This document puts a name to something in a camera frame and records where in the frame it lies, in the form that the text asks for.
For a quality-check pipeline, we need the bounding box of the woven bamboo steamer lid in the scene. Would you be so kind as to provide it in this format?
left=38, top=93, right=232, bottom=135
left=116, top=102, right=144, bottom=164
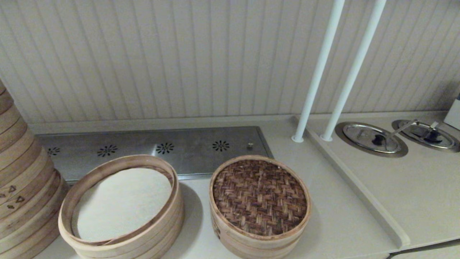
left=209, top=155, right=312, bottom=249

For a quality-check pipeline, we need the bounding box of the left round steel pot lid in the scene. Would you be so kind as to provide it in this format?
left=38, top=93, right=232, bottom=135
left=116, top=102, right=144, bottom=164
left=335, top=121, right=409, bottom=158

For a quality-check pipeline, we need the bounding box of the round steel pot lid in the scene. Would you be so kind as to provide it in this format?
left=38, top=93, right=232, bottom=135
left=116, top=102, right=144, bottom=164
left=342, top=124, right=402, bottom=154
left=398, top=121, right=457, bottom=149
left=391, top=119, right=460, bottom=153
left=335, top=121, right=409, bottom=158

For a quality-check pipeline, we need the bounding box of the single bamboo steamer basket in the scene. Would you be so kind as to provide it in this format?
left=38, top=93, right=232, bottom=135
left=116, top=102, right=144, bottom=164
left=212, top=218, right=309, bottom=259

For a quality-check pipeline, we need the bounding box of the large bamboo steamer with cloth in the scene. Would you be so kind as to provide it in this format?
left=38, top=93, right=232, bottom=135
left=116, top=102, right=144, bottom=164
left=58, top=154, right=185, bottom=259

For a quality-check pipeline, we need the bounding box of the white steamer cloth liner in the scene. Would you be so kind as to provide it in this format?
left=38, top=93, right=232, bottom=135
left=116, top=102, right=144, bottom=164
left=71, top=168, right=173, bottom=242

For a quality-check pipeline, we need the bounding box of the right round steel pot lid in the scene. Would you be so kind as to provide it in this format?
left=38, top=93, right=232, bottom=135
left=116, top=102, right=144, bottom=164
left=391, top=119, right=460, bottom=153

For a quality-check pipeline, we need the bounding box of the tall bamboo steamer stack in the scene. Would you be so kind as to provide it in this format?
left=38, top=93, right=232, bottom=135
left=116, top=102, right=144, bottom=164
left=0, top=81, right=69, bottom=259

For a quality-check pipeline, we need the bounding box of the perforated stainless steel plate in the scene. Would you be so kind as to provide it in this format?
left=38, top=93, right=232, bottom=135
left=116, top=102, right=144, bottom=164
left=36, top=126, right=275, bottom=182

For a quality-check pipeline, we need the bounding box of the white metal pole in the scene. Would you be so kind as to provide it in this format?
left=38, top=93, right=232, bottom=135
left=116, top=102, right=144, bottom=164
left=291, top=0, right=346, bottom=143
left=320, top=0, right=387, bottom=142

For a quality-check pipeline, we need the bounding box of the white box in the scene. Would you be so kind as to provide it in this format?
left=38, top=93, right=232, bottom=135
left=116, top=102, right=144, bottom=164
left=444, top=94, right=460, bottom=130

